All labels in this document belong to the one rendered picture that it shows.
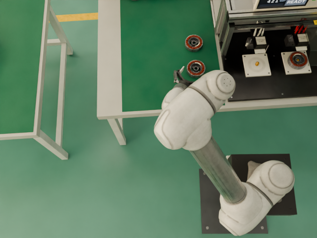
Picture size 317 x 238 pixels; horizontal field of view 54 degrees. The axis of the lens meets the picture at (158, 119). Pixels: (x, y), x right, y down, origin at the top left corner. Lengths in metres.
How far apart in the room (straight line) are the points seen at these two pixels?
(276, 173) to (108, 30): 1.37
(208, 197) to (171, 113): 1.54
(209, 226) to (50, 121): 1.54
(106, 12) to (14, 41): 0.63
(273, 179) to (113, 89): 1.05
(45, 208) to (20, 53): 1.17
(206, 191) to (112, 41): 1.30
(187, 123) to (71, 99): 1.92
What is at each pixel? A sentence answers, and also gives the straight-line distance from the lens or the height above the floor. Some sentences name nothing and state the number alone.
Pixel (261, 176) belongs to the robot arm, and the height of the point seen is 1.07.
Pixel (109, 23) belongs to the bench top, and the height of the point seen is 0.75.
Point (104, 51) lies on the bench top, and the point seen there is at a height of 0.75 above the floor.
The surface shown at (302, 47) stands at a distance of 2.05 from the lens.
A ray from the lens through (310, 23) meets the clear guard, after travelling 1.91.
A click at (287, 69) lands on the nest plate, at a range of 2.06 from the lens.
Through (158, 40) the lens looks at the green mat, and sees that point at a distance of 2.08.
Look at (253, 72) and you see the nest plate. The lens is 1.98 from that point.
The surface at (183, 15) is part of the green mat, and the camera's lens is 2.20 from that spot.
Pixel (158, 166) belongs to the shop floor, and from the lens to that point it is 2.51.
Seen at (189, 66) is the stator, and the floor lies 0.79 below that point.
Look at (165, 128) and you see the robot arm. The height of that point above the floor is 1.51.
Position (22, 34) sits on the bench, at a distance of 2.31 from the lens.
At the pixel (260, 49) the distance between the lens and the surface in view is 1.96.
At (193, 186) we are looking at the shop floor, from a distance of 2.49.
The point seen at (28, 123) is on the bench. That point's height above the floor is 0.75.
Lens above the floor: 2.45
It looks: 69 degrees down
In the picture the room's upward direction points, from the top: 4 degrees counter-clockwise
